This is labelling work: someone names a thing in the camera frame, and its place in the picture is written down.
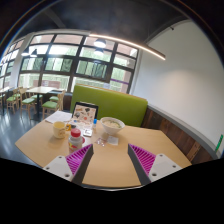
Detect wooden dining table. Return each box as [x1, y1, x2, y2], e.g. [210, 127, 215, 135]
[25, 85, 58, 114]

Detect wooden chairs with green seats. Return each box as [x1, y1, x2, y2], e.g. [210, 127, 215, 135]
[0, 85, 67, 120]

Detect cream mug with yellow handle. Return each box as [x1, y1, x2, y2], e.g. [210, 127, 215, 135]
[52, 121, 72, 140]

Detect black tablet covered in stickers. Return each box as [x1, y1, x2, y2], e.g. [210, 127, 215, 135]
[70, 101, 99, 129]

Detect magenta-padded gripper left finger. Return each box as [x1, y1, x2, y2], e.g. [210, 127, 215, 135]
[42, 143, 95, 186]

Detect white bowl of food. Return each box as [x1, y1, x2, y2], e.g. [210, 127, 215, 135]
[99, 116, 126, 136]

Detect green upholstered booth bench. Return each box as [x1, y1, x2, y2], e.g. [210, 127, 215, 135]
[69, 84, 149, 128]

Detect black-framed window wall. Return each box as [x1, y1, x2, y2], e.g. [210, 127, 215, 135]
[0, 33, 139, 94]

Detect white paper napkin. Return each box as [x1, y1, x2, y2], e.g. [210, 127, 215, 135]
[107, 135, 120, 146]

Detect red-capped clear drink bottle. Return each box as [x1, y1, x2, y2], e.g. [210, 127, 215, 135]
[67, 128, 84, 154]

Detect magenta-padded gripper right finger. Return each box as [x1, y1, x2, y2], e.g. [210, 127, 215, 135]
[127, 143, 184, 186]

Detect black pendant lamps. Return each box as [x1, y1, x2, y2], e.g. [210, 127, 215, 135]
[20, 38, 108, 58]

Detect long linear ceiling light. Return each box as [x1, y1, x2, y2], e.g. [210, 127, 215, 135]
[88, 32, 167, 61]

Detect white paper sheets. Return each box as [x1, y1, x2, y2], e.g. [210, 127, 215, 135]
[44, 110, 73, 124]

